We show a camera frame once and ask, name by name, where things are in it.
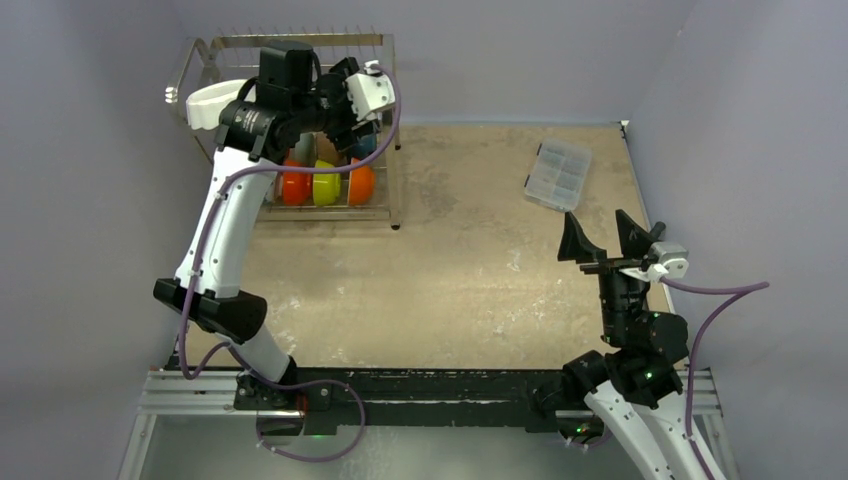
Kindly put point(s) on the teal blue bowl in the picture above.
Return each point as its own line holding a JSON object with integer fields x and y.
{"x": 364, "y": 147}

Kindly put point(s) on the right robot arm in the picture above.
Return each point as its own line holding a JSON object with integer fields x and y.
{"x": 636, "y": 390}

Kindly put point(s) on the aluminium frame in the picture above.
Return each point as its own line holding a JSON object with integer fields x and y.
{"x": 168, "y": 393}

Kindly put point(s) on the white fluted bowl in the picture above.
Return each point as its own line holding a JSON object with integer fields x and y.
{"x": 204, "y": 106}

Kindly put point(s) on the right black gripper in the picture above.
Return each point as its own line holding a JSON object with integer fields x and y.
{"x": 610, "y": 266}

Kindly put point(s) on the pale green bowl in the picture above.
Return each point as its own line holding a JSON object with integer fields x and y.
{"x": 305, "y": 150}

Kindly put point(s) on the front red-orange bowl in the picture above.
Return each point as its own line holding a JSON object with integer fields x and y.
{"x": 296, "y": 188}

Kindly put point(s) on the clear plastic organizer box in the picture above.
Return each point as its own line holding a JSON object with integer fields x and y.
{"x": 558, "y": 175}

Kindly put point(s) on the brown speckled bowl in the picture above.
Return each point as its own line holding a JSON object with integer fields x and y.
{"x": 326, "y": 151}

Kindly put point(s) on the lime green bowl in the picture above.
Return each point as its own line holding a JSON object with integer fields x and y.
{"x": 326, "y": 187}

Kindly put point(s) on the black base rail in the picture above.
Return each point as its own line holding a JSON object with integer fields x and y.
{"x": 323, "y": 399}

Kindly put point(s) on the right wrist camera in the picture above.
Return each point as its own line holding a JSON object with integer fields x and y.
{"x": 664, "y": 260}

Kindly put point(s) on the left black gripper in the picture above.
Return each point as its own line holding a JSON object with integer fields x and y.
{"x": 345, "y": 134}

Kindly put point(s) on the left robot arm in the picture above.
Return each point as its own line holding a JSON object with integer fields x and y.
{"x": 257, "y": 121}

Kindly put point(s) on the front orange bowl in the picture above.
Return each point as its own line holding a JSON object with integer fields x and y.
{"x": 362, "y": 183}

